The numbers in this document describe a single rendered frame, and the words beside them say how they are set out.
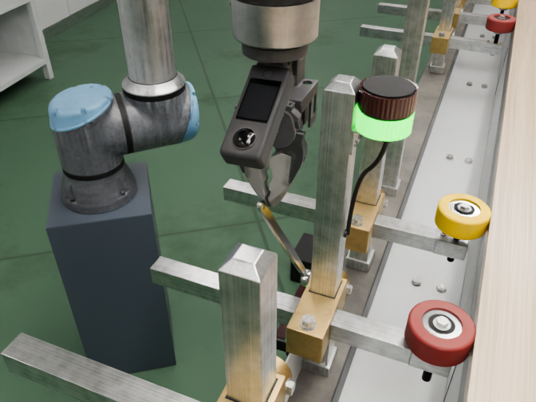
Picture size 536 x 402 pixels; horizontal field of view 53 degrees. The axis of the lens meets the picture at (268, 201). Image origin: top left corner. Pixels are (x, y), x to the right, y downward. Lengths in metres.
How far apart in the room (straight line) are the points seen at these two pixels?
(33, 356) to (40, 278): 1.56
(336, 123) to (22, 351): 0.40
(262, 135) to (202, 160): 2.13
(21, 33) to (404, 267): 3.07
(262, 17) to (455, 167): 1.07
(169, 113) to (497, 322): 0.87
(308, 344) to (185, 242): 1.50
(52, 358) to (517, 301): 0.56
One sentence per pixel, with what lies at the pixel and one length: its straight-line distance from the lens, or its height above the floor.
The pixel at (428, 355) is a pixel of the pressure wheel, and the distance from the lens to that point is 0.69.
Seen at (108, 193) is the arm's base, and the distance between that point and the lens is 1.37.
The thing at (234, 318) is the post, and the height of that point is 1.08.
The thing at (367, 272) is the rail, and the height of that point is 0.70.
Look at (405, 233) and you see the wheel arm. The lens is 0.92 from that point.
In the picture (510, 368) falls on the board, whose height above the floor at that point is 0.90.
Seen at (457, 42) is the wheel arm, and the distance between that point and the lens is 1.82.
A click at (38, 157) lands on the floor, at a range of 2.90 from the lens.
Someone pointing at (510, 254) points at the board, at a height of 0.90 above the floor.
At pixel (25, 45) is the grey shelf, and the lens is 3.81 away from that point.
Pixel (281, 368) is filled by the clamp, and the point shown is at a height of 0.96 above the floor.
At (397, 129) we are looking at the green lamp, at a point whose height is 1.14.
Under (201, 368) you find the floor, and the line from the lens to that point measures 1.76.
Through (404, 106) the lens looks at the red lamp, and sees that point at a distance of 0.56.
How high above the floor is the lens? 1.41
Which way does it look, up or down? 37 degrees down
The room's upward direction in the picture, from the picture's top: straight up
